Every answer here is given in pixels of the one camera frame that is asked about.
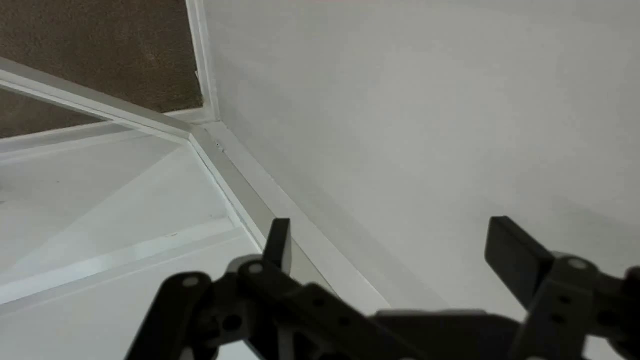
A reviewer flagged white built-in cabinet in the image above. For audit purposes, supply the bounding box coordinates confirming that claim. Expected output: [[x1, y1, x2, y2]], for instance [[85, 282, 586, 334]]
[[0, 59, 322, 360]]

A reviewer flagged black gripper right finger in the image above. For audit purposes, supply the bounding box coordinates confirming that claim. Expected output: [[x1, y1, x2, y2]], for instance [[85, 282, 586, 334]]
[[484, 217, 640, 360]]

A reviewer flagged white cabinet door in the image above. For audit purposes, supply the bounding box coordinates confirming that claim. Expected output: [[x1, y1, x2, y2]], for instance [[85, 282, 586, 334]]
[[191, 0, 640, 312]]

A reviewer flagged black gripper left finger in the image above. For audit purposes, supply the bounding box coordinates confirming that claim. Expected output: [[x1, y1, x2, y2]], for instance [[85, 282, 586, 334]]
[[127, 219, 371, 360]]

